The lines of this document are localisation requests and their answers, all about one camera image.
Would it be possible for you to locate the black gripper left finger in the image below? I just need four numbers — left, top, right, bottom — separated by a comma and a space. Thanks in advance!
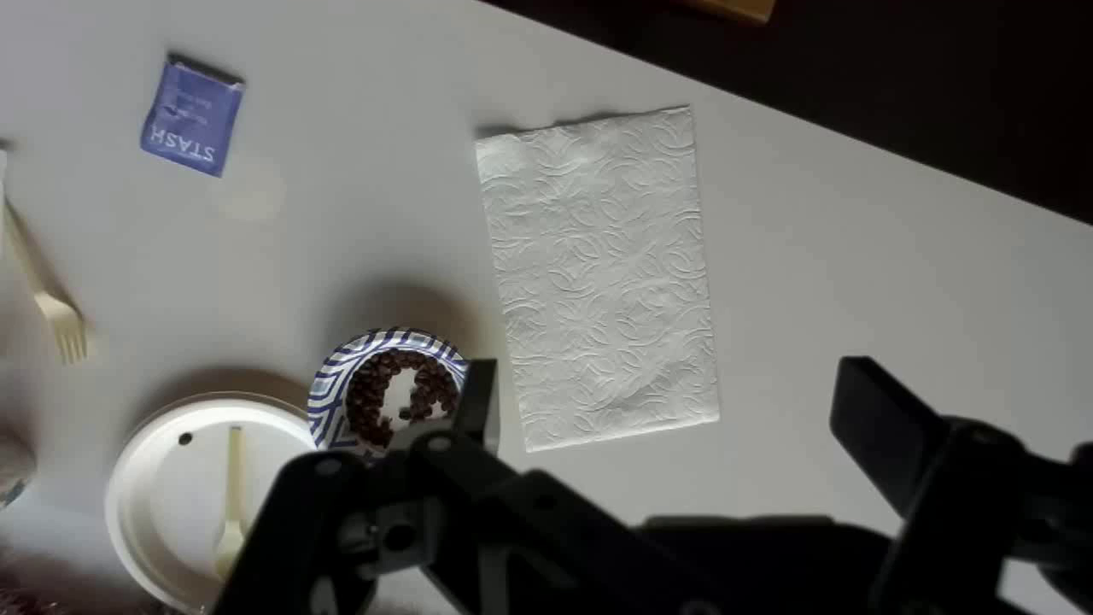
212, 354, 732, 615

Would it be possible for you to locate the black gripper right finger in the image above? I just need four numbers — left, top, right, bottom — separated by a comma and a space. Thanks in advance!
829, 354, 1093, 615

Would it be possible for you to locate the blue patterned small bowl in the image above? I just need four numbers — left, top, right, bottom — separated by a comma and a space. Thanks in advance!
307, 327, 468, 456

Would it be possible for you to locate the small white plastic spoon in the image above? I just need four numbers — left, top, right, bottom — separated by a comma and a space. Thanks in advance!
215, 427, 246, 576

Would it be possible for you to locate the white round plate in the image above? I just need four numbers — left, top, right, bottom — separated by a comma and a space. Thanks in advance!
106, 394, 313, 615

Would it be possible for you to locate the white paper napkin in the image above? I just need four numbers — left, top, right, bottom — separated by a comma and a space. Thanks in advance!
475, 106, 722, 451

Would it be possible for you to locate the white plastic fork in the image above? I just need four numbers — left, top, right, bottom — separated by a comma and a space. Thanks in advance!
2, 206, 90, 363

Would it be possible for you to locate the blue tea bag packet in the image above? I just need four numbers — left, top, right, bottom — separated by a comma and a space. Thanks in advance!
140, 54, 246, 179

